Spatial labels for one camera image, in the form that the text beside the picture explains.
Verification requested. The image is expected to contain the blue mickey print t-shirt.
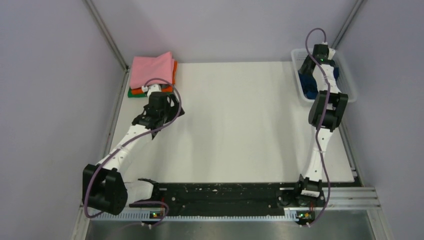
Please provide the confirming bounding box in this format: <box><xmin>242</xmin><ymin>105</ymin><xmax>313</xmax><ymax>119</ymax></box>
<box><xmin>297</xmin><ymin>66</ymin><xmax>341</xmax><ymax>103</ymax></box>

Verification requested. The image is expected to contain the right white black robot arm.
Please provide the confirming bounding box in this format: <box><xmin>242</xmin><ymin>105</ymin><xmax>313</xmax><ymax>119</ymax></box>
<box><xmin>293</xmin><ymin>42</ymin><xmax>349</xmax><ymax>206</ymax></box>

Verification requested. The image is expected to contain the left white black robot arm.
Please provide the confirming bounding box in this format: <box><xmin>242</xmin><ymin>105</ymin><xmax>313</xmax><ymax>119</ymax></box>
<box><xmin>82</xmin><ymin>90</ymin><xmax>185</xmax><ymax>219</ymax></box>

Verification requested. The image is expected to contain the orange folded t-shirt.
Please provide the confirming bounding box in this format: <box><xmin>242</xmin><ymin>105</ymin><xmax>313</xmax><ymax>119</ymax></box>
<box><xmin>127</xmin><ymin>57</ymin><xmax>178</xmax><ymax>98</ymax></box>

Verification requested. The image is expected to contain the green folded t-shirt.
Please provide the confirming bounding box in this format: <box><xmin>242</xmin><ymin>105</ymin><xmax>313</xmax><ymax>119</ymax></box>
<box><xmin>127</xmin><ymin>88</ymin><xmax>147</xmax><ymax>98</ymax></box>

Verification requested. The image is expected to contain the pink folded t-shirt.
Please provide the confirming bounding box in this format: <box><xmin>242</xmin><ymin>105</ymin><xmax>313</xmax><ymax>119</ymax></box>
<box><xmin>129</xmin><ymin>51</ymin><xmax>175</xmax><ymax>89</ymax></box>

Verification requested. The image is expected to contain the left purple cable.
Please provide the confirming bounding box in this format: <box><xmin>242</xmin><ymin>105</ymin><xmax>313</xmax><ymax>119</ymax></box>
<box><xmin>83</xmin><ymin>78</ymin><xmax>183</xmax><ymax>229</ymax></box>

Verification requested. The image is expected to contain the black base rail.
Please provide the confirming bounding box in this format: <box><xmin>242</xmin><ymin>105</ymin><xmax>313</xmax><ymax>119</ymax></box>
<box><xmin>128</xmin><ymin>178</ymin><xmax>327</xmax><ymax>220</ymax></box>

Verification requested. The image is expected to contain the white slotted cable duct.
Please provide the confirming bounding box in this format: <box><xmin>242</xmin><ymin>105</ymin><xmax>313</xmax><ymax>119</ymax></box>
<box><xmin>93</xmin><ymin>209</ymin><xmax>299</xmax><ymax>222</ymax></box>

